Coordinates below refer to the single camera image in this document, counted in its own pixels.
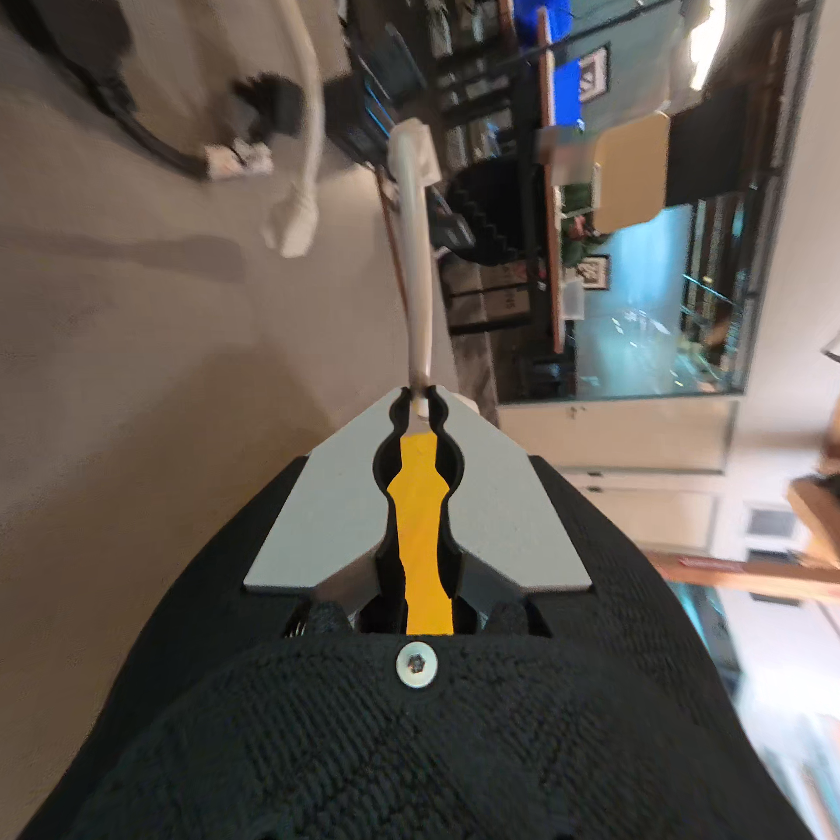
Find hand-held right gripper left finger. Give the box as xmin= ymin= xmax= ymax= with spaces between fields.
xmin=243 ymin=386 xmax=411 ymax=599

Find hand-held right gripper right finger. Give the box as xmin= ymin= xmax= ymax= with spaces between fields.
xmin=425 ymin=386 xmax=596 ymax=599

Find short white extension cord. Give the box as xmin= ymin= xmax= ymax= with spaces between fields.
xmin=259 ymin=0 xmax=327 ymax=258
xmin=388 ymin=120 xmax=442 ymax=434

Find white cabinet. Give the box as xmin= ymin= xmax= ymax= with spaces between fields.
xmin=497 ymin=399 xmax=741 ymax=555

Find green plant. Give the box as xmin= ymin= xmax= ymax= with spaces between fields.
xmin=559 ymin=184 xmax=613 ymax=265

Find black ridged foam block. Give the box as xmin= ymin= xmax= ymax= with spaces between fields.
xmin=445 ymin=159 xmax=547 ymax=268

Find brown-edged table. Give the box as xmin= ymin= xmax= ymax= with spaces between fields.
xmin=535 ymin=7 xmax=568 ymax=357

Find small wooden board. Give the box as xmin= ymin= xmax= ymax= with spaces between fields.
xmin=592 ymin=110 xmax=672 ymax=235

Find black monitor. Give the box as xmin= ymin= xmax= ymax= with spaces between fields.
xmin=665 ymin=84 xmax=750 ymax=209

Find blue storage bin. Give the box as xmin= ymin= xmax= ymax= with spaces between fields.
xmin=553 ymin=58 xmax=586 ymax=131
xmin=514 ymin=0 xmax=573 ymax=42

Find wooden post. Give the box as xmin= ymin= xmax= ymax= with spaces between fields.
xmin=646 ymin=548 xmax=840 ymax=589

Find black braided cable with plug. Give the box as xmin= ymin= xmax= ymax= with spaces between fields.
xmin=92 ymin=71 xmax=307 ymax=182

